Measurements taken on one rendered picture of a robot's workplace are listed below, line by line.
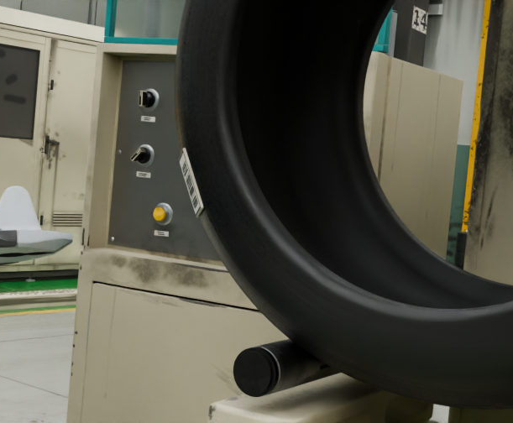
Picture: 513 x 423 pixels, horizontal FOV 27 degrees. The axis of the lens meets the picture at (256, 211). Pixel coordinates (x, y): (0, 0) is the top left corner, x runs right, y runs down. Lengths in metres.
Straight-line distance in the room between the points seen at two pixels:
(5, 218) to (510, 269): 0.58
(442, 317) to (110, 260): 1.10
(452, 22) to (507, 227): 10.05
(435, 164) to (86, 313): 0.68
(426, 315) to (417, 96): 0.96
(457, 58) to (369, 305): 10.30
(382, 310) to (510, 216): 0.38
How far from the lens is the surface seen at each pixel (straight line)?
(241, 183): 0.94
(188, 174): 0.99
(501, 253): 1.23
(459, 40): 11.18
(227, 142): 0.95
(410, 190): 1.80
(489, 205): 1.24
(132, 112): 1.92
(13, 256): 0.98
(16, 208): 0.96
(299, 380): 0.99
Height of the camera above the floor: 1.09
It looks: 3 degrees down
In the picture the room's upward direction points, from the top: 5 degrees clockwise
